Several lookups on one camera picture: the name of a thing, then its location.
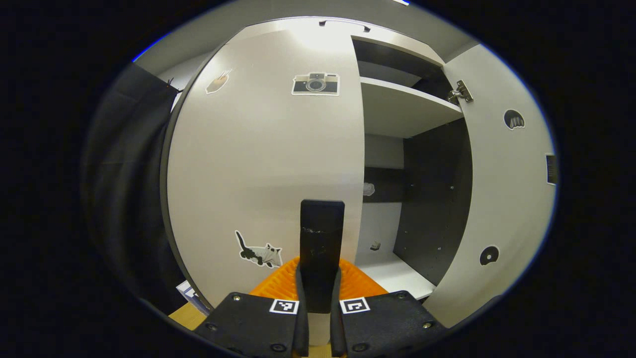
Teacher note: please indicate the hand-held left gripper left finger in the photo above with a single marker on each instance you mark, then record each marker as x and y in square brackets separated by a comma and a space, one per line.
[253, 323]

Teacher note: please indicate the black backdrop cloth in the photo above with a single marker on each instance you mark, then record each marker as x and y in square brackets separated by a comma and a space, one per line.
[124, 189]

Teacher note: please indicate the beige double-door shoe cabinet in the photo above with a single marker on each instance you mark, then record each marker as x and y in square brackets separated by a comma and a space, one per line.
[397, 107]

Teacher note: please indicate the white book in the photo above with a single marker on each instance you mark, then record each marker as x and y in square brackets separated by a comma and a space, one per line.
[186, 291]

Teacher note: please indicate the shoe cabinet door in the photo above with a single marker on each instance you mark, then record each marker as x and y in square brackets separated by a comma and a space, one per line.
[263, 159]
[507, 189]

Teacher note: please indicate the row of black cloth clips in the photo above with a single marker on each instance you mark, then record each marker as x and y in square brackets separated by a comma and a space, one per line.
[172, 85]

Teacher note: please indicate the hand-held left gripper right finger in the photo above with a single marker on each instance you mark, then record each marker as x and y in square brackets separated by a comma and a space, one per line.
[387, 323]

